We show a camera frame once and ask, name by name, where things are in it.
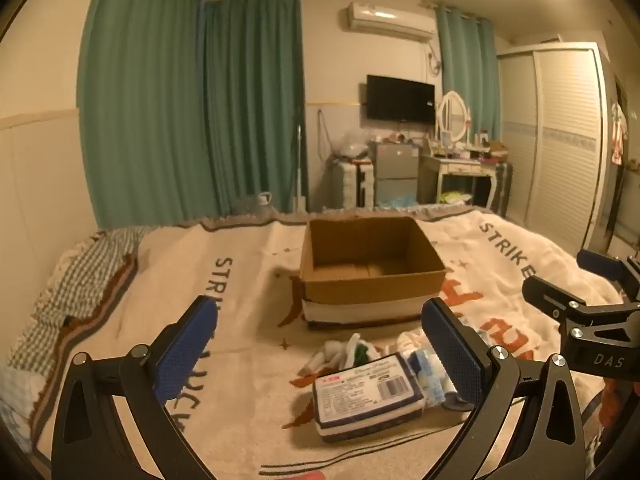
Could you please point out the brown cardboard box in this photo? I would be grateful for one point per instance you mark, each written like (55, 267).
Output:
(365, 292)

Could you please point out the printed cream blanket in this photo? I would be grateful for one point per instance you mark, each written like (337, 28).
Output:
(240, 310)

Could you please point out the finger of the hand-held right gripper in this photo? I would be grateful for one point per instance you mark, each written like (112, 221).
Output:
(600, 261)
(550, 295)

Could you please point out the white air conditioner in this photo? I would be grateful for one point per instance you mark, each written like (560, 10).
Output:
(387, 20)

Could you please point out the yellow and white bag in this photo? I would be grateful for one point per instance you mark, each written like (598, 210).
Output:
(455, 197)

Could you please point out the hanging clothes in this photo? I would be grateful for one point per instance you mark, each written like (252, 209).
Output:
(618, 135)

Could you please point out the narrow green curtain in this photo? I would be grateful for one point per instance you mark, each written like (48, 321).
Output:
(467, 70)

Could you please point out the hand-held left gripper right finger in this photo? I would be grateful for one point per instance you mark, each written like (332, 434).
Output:
(450, 355)

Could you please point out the white and green sock bundle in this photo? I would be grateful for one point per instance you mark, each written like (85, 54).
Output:
(340, 350)

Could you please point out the white cloth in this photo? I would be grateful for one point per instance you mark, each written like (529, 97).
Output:
(407, 341)

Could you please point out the grey mini fridge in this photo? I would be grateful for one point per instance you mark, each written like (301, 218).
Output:
(395, 170)

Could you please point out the white louvred wardrobe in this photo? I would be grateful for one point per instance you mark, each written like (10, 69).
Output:
(560, 150)

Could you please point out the white dressing table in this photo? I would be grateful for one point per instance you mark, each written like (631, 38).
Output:
(460, 166)

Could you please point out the dark suitcase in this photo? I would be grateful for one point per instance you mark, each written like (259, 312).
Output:
(504, 187)

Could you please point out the blue plastic bag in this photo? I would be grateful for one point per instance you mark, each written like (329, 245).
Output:
(400, 202)

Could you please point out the small brown box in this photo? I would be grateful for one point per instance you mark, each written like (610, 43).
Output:
(498, 148)

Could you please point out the white mop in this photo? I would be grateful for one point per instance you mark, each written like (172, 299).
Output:
(300, 185)

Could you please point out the white oval mirror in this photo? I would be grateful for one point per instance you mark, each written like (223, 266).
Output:
(452, 115)

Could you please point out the clear plastic bag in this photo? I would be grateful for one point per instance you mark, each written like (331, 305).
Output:
(350, 145)

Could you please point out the green window curtain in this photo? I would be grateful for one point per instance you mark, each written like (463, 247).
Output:
(255, 110)

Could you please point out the checked bed sheet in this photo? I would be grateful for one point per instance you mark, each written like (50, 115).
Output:
(85, 270)

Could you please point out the tissue pack with barcode label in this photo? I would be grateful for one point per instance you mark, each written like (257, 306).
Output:
(360, 390)

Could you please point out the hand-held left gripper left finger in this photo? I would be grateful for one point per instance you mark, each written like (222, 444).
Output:
(182, 355)

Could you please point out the wall-mounted black television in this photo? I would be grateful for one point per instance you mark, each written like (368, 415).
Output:
(400, 99)

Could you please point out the blue and white packet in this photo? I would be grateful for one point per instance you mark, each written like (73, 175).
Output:
(425, 375)

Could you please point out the wide green curtain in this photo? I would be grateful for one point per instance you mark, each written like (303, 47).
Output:
(140, 110)

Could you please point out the white suitcase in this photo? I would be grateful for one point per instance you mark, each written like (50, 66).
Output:
(345, 185)

